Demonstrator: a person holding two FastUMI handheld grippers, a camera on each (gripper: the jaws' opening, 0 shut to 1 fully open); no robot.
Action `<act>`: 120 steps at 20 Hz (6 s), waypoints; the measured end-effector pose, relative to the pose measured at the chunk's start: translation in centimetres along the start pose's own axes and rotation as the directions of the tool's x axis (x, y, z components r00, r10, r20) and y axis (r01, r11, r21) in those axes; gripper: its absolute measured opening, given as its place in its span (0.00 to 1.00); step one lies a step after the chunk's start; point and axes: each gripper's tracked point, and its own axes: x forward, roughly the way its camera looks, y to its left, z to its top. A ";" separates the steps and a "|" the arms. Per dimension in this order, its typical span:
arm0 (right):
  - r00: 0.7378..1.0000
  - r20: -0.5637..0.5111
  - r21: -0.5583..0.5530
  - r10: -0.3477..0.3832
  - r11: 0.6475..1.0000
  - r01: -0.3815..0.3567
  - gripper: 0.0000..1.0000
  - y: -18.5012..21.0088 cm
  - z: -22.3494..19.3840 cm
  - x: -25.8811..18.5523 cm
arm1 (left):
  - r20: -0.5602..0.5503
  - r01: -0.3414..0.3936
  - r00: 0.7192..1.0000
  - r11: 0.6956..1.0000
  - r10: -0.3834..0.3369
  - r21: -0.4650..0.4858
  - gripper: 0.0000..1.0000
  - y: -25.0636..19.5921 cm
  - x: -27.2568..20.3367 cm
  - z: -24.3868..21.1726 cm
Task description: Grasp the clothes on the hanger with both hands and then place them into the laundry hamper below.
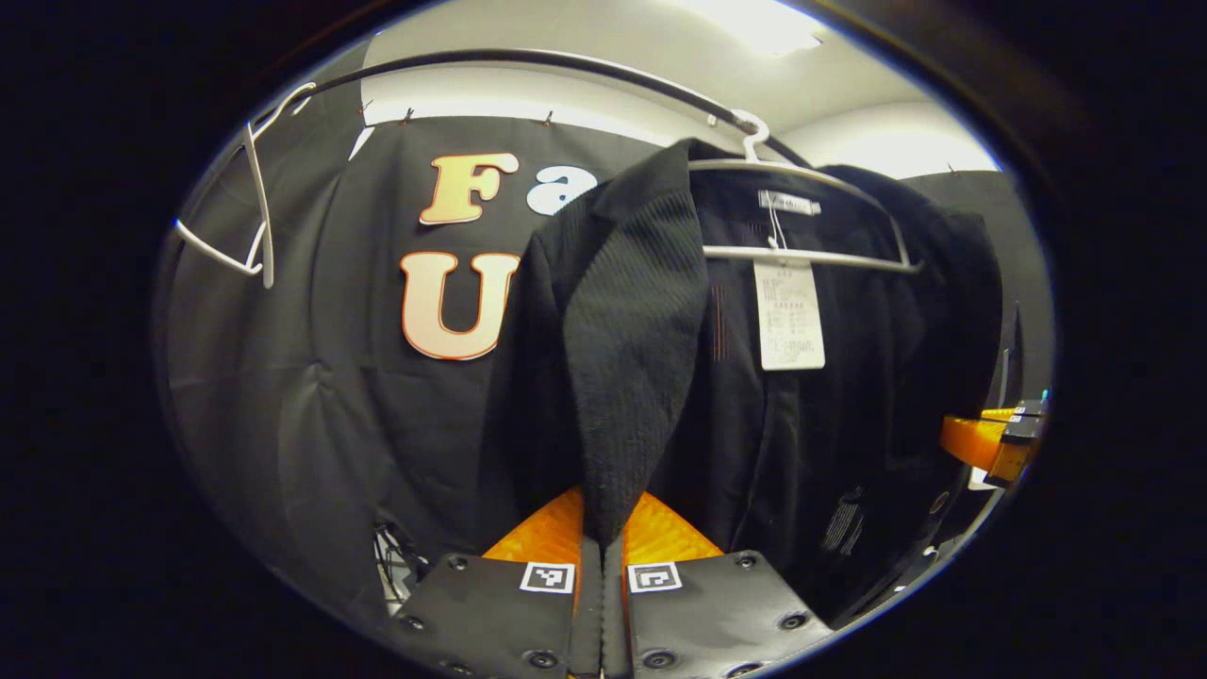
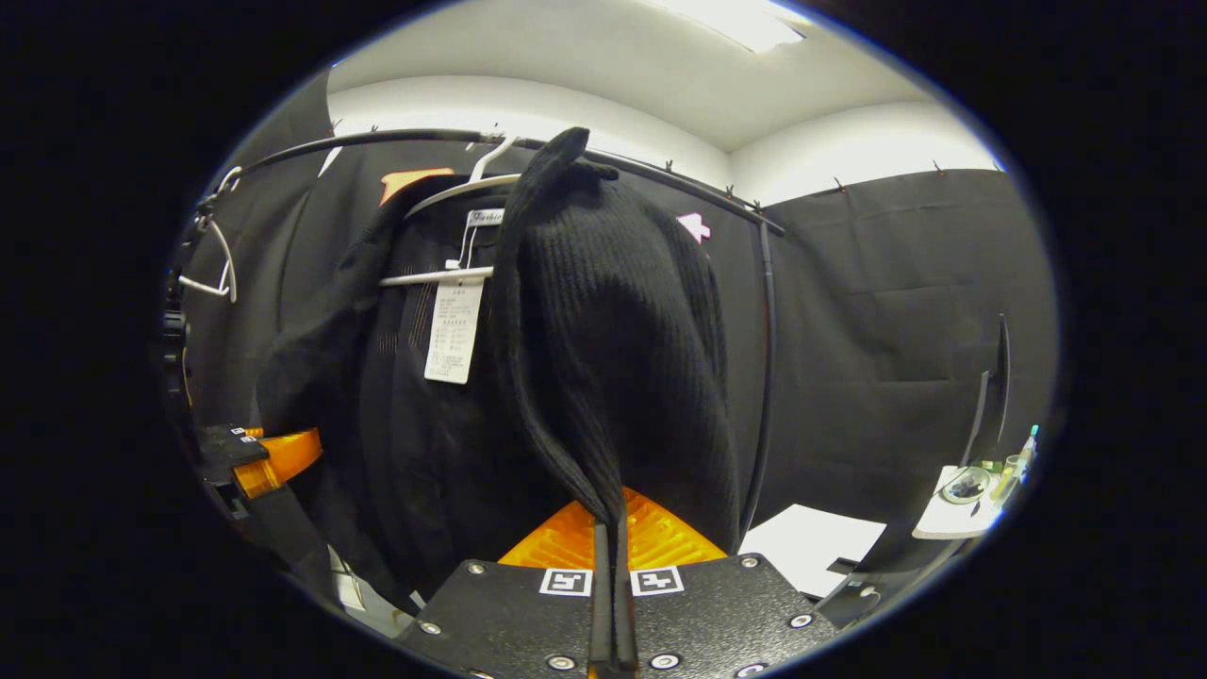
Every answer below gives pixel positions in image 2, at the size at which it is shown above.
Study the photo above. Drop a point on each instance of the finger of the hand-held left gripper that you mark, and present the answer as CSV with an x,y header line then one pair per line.
x,y
231,430
226,457

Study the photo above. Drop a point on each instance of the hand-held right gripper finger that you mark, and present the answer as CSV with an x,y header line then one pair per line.
x,y
602,622
625,622

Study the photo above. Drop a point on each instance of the white clothes hanger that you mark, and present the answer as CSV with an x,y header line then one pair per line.
x,y
203,287
434,276

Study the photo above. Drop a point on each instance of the black knit garment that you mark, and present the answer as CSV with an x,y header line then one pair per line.
x,y
613,358

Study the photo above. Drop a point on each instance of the white drawer cabinet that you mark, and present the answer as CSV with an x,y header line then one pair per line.
x,y
811,547

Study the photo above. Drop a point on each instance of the small white table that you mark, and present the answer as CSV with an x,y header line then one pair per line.
x,y
952,521

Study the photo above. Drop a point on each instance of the round glass bowl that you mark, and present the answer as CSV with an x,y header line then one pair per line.
x,y
967,486

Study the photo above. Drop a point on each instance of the small clear bottle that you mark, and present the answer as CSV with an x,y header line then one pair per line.
x,y
1007,481

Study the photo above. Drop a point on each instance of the clear bottle teal cap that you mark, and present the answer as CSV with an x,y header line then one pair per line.
x,y
1028,453

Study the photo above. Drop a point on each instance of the ceiling light panel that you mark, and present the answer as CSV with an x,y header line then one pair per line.
x,y
745,24

